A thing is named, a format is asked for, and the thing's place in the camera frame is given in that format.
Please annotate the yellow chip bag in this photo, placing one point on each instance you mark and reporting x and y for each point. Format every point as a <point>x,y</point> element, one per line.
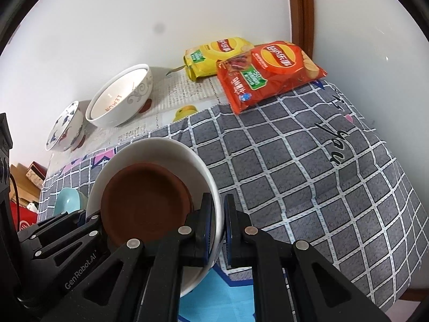
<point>207,57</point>

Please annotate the plain white bowl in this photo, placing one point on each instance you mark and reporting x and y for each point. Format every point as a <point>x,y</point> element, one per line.
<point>161,151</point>

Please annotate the teal plate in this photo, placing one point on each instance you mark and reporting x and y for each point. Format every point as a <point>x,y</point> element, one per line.
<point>68,199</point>

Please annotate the red chip bag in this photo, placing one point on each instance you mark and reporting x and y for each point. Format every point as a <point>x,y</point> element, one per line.
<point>274,73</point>

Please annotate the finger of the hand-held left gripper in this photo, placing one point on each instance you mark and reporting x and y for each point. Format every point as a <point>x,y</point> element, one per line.
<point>77,238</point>
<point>63,219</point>

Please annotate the fruit printed tablecloth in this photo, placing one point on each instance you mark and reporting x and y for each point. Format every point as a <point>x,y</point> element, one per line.
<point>181,94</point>

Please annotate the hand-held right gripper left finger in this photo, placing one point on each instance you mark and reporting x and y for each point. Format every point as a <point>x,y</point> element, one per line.
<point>205,221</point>

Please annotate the blue floral patterned bowl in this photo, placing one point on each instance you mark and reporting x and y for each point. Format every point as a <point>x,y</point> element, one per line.
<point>70,130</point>

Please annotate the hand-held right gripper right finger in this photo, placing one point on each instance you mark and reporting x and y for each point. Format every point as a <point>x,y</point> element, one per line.
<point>229,221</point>

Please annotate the small brown bowl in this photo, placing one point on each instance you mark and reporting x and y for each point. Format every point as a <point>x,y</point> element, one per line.
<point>144,201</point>

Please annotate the grey checked cloth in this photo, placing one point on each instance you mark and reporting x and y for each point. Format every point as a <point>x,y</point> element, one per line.
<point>301,174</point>

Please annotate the red box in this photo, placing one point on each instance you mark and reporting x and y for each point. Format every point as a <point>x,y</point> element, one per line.
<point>25,216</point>

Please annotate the brown cardboard box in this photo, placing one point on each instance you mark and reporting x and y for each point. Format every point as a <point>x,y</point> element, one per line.
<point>21,184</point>

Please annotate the brown wooden door frame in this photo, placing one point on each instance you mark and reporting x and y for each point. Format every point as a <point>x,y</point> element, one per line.
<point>300,13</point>

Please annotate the large grey swirl bowl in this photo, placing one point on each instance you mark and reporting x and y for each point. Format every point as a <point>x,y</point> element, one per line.
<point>134,104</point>

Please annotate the patterned gift box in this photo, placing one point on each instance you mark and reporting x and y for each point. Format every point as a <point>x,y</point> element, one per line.
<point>36,174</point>

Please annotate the white bowl with orange print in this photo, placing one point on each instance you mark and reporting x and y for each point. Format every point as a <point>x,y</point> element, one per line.
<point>110,97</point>

